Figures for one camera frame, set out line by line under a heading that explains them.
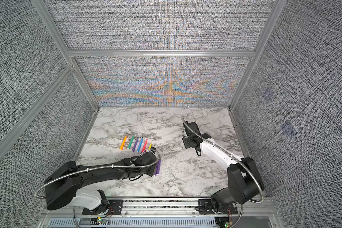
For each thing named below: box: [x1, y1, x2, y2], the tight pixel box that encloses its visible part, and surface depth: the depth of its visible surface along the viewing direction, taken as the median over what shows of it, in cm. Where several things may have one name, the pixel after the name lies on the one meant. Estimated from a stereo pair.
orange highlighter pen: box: [119, 134, 128, 151], surface depth 99 cm
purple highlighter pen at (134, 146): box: [131, 137, 139, 153], surface depth 99 cm
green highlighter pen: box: [127, 133, 135, 150], surface depth 99 cm
